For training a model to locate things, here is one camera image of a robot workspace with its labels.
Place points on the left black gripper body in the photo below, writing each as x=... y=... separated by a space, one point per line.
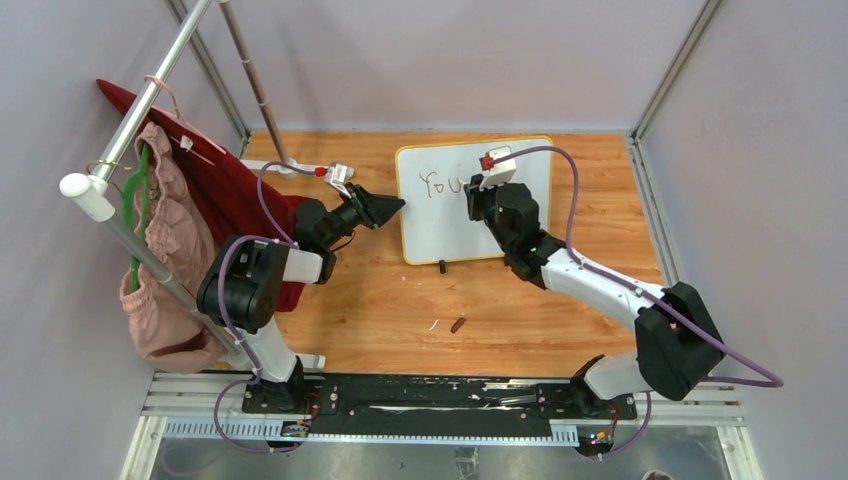
x=351 y=214

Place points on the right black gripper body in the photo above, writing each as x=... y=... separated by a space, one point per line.
x=483 y=201

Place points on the yellow-framed whiteboard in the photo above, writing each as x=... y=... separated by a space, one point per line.
x=435 y=225

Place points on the brown marker cap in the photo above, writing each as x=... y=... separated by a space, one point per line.
x=457 y=324

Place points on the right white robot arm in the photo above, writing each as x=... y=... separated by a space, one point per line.
x=676 y=338

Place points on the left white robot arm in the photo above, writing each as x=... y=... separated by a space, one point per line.
x=241 y=289

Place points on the red garment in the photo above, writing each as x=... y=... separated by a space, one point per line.
x=224 y=190

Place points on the pink garment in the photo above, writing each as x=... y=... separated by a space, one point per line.
x=164 y=332

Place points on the pink hanger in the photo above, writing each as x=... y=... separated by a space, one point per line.
x=178 y=116

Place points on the green hanger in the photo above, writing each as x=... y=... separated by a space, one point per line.
x=135 y=197

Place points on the metal clothes rack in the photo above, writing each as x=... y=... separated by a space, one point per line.
x=98 y=191

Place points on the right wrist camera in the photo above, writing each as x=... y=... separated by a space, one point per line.
x=496 y=172

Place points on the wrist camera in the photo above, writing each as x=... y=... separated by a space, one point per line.
x=496 y=172
x=337 y=176

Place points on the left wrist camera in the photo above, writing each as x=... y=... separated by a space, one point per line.
x=337 y=176

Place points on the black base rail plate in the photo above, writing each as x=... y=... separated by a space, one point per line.
x=419 y=408

